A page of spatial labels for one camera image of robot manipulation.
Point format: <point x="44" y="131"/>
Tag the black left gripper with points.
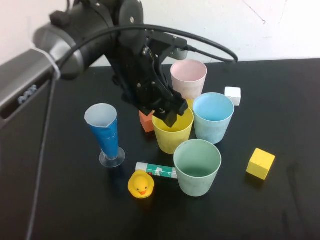
<point x="142" y="82"/>

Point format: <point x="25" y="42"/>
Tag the pink plastic cup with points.
<point x="187" y="87"/>

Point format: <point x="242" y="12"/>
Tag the yellow plastic cup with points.
<point x="172" y="142"/>

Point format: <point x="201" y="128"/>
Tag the light blue plastic cup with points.
<point x="211" y="131"/>

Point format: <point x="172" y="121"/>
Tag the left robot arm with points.
<point x="75" y="17"/>

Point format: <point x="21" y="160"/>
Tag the yellow cube chipped corner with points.
<point x="191" y="103"/>

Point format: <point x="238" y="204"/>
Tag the orange cube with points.
<point x="146" y="123"/>

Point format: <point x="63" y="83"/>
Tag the white cube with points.
<point x="233" y="95"/>

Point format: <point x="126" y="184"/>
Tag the green white glue stick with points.
<point x="155" y="170"/>

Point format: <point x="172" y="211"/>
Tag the blue taped measuring cylinder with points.
<point x="106" y="136"/>

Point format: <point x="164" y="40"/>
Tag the light green plastic cup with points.
<point x="193" y="185"/>

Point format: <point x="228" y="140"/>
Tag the yellow rubber duck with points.
<point x="141" y="186"/>

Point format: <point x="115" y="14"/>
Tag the yellow cube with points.
<point x="260" y="163"/>

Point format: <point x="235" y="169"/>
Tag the white zip tie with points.
<point x="55" y="67"/>

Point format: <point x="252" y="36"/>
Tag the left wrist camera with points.
<point x="166" y="42"/>

